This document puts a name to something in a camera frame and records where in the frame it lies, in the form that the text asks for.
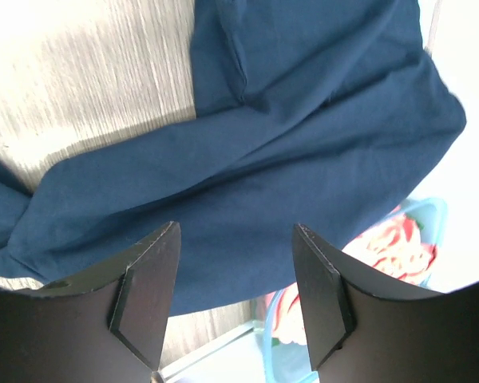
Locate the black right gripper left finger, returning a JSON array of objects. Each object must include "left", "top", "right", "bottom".
[{"left": 0, "top": 222, "right": 181, "bottom": 382}]

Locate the pink crumpled t shirt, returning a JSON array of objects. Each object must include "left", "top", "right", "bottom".
[{"left": 272, "top": 214, "right": 438, "bottom": 345}]

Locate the teal plastic bin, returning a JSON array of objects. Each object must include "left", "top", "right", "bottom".
[{"left": 255, "top": 198, "right": 448, "bottom": 382}]

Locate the navy blue t shirt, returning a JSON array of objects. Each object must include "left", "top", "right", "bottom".
[{"left": 0, "top": 1, "right": 466, "bottom": 315}]

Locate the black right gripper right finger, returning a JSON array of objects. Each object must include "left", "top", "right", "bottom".
[{"left": 292, "top": 225, "right": 479, "bottom": 382}]

